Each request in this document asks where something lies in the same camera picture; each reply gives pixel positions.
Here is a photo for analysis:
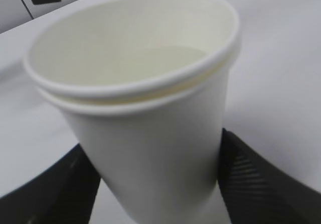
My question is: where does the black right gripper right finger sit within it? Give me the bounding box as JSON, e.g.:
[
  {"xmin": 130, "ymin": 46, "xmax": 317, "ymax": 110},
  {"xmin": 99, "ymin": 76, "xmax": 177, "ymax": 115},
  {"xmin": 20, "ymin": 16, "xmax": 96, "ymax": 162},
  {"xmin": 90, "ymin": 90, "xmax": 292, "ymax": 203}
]
[{"xmin": 219, "ymin": 130, "xmax": 320, "ymax": 223}]

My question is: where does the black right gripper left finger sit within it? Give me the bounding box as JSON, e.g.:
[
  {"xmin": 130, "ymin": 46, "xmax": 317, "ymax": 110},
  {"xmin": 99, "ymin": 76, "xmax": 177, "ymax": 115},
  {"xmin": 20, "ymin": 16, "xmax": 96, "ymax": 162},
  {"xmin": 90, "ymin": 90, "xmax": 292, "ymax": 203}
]
[{"xmin": 1, "ymin": 145, "xmax": 100, "ymax": 223}]

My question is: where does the white paper cup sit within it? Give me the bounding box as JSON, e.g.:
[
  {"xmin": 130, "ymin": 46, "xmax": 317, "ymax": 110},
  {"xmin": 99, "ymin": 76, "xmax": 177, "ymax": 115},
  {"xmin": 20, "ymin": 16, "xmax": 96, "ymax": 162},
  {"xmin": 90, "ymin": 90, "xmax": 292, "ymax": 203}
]
[
  {"xmin": 37, "ymin": 40, "xmax": 241, "ymax": 223},
  {"xmin": 23, "ymin": 0, "xmax": 240, "ymax": 104}
]

